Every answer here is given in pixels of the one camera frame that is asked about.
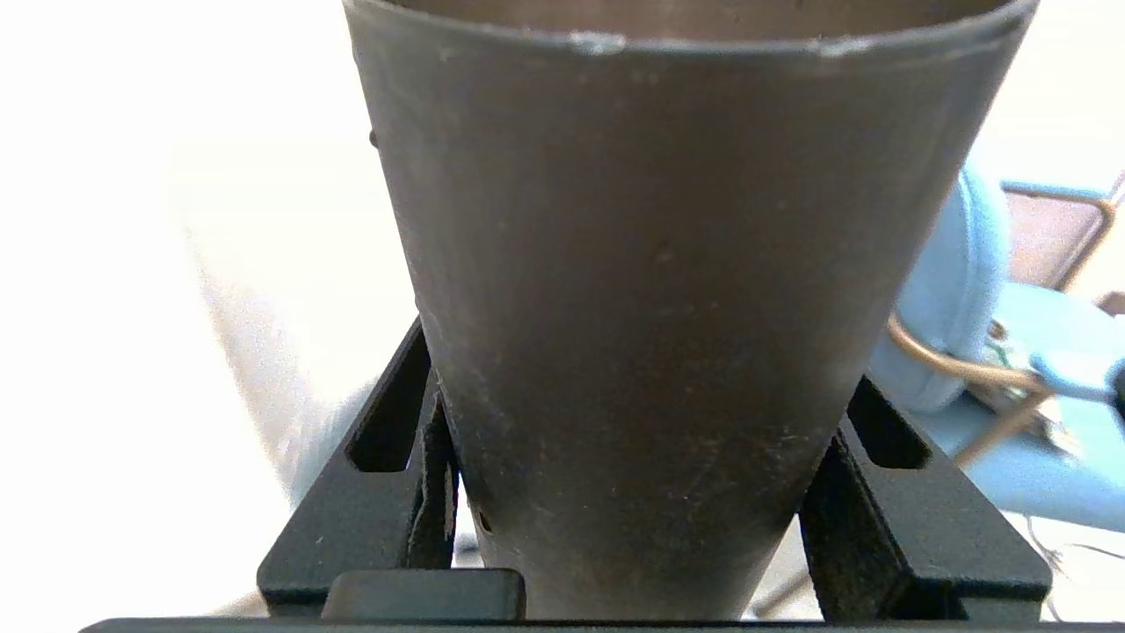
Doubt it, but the dark brown plastic cup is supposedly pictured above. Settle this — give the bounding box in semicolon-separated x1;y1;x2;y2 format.
343;0;1040;621

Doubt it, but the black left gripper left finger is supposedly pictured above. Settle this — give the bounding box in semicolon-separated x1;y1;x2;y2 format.
258;316;528;621

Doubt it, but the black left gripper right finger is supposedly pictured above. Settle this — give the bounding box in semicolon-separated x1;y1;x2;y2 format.
798;376;1053;621

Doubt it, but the light blue chair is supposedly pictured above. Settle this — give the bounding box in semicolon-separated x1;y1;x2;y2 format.
870;163;1125;533

